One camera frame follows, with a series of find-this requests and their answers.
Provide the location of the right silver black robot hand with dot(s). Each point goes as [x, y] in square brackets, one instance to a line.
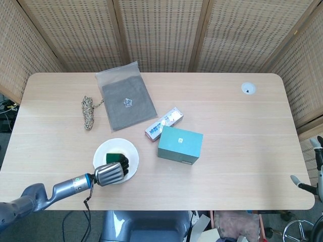
[320, 176]

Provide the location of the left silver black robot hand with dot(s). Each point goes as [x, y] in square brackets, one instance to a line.
[109, 174]

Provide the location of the green yellow sponge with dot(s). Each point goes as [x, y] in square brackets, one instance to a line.
[112, 157]

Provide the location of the white round plate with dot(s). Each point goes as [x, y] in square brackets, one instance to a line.
[113, 146]

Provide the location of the white pink toothpaste box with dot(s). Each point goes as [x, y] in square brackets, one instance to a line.
[171, 117]

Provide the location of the chrome stool base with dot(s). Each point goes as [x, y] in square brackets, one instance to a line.
[300, 230]

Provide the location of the grey cloth in plastic bag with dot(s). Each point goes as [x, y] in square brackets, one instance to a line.
[128, 106]

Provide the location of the teal cardboard box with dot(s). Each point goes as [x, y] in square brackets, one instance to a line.
[180, 145]

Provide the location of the pink plastic bag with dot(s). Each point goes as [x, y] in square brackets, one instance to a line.
[237, 224]

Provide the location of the beige cardboard piece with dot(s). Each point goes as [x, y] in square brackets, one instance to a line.
[202, 224]

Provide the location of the woven bamboo folding screen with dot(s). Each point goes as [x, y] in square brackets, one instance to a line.
[161, 35]

